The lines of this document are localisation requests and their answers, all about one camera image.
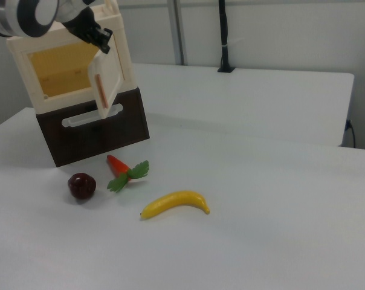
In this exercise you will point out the black camera pole with base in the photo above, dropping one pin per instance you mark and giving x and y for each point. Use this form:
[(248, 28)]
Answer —
[(224, 36)]

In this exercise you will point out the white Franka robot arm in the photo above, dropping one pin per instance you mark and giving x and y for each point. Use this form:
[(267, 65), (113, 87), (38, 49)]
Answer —
[(19, 16)]

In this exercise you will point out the dark red toy apple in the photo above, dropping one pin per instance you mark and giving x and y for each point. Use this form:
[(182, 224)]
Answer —
[(82, 185)]

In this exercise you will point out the cream plastic toy cabinet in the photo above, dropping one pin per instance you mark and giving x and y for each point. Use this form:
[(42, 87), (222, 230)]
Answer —
[(64, 75)]

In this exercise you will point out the yellow toy banana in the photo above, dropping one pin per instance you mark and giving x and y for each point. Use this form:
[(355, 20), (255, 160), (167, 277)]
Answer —
[(173, 203)]

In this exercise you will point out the orange toy carrot green leaves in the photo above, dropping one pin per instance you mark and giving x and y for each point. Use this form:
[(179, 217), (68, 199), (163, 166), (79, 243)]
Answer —
[(119, 166)]

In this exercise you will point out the dark brown drawer base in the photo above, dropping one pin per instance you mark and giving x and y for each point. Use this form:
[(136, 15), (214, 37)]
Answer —
[(95, 136)]

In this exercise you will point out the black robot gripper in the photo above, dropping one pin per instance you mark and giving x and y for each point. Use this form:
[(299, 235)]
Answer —
[(82, 25)]

